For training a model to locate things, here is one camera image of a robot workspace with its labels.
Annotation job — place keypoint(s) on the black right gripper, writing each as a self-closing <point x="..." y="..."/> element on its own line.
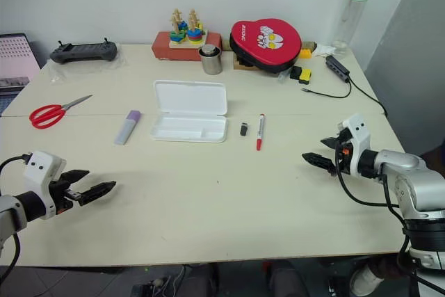
<point x="344" y="156"/>

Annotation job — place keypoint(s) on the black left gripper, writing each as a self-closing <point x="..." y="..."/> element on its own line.
<point x="60" y="194"/>

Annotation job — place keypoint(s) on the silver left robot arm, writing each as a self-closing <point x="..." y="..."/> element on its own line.
<point x="10" y="213"/>

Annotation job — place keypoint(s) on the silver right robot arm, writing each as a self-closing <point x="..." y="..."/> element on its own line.
<point x="403" y="163"/>

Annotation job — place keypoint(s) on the white open pencil case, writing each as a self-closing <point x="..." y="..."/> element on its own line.
<point x="189" y="102"/>

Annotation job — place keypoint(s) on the red paddle case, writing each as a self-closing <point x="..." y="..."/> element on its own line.
<point x="257" y="38"/>

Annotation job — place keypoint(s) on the purple highlighter pen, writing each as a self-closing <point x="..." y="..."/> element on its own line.
<point x="127" y="128"/>

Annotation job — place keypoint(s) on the red marker pen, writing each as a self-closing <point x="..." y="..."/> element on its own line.
<point x="260" y="131"/>

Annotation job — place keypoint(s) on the yellow and black block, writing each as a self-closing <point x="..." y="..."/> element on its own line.
<point x="306" y="76"/>

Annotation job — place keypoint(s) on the small black block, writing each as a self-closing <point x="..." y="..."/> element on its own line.
<point x="296" y="72"/>

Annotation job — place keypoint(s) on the black usb hub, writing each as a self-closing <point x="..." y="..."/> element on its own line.
<point x="336" y="66"/>

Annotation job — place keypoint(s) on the small clear plastic wrap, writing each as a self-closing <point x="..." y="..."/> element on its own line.
<point x="284" y="76"/>

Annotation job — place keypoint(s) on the small yellow block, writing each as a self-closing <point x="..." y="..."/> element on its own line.
<point x="306" y="53"/>

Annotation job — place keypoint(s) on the crumpled white tissue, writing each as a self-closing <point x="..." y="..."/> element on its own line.
<point x="323" y="50"/>

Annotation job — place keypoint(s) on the olive brown object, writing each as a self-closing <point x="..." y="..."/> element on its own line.
<point x="309" y="46"/>

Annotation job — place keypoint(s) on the clear plastic bag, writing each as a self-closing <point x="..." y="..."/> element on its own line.
<point x="59" y="72"/>

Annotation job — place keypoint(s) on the floor power strip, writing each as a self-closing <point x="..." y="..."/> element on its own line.
<point x="149" y="288"/>

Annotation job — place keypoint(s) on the black handheld remote controller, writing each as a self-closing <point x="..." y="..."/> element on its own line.
<point x="83" y="51"/>

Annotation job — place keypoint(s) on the dark rounded shape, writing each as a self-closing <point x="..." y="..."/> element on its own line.
<point x="288" y="279"/>

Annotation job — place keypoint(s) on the white shoe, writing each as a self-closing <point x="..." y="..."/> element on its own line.
<point x="365" y="279"/>

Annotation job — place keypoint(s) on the clear bottle green lid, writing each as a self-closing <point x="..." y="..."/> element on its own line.
<point x="349" y="15"/>

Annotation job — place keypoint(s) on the steel cylinder cup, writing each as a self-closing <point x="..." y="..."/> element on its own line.
<point x="212" y="65"/>

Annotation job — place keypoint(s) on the laptop computer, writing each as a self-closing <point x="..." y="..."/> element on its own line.
<point x="15" y="57"/>

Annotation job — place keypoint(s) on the red cardboard box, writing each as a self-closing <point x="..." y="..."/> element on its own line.
<point x="161" y="48"/>

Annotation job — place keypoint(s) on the small metal weight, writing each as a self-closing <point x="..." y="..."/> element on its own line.
<point x="209" y="50"/>

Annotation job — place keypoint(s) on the wooden colourful stacking toy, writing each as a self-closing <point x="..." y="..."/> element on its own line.
<point x="180" y="38"/>

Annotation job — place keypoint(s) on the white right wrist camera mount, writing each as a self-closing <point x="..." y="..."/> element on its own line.
<point x="359" y="133"/>

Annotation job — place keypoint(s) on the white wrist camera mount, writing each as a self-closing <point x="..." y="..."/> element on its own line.
<point x="359" y="133"/>
<point x="40" y="172"/>

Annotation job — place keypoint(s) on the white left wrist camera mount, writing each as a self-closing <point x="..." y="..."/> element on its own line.
<point x="40" y="172"/>

